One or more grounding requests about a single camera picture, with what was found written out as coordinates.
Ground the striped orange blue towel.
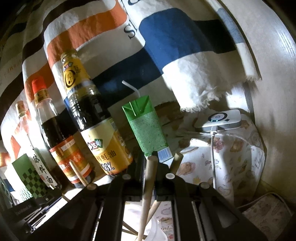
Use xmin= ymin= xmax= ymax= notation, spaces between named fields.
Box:
xmin=1 ymin=1 xmax=259 ymax=166

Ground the green drink carton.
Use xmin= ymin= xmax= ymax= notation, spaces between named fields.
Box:
xmin=122 ymin=95 xmax=173 ymax=163

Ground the bear print white cloth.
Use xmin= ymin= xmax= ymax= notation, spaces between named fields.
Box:
xmin=159 ymin=111 xmax=295 ymax=241

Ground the white drinking straw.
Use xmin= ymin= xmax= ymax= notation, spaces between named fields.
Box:
xmin=121 ymin=80 xmax=141 ymax=98

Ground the translucent plastic container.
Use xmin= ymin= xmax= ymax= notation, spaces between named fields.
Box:
xmin=121 ymin=202 xmax=168 ymax=241

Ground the oyster sauce bottle yellow label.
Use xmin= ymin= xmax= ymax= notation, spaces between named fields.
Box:
xmin=61 ymin=49 xmax=133 ymax=176

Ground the vinegar bottle red cap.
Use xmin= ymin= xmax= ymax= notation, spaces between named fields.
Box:
xmin=32 ymin=76 xmax=95 ymax=188

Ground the cooking wine bottle white label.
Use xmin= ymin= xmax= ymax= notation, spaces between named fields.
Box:
xmin=16 ymin=100 xmax=58 ymax=189

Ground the green checkered box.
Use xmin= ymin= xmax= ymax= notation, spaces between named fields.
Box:
xmin=12 ymin=154 xmax=49 ymax=198

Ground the white power bank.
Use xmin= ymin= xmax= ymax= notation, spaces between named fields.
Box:
xmin=194 ymin=109 xmax=242 ymax=133

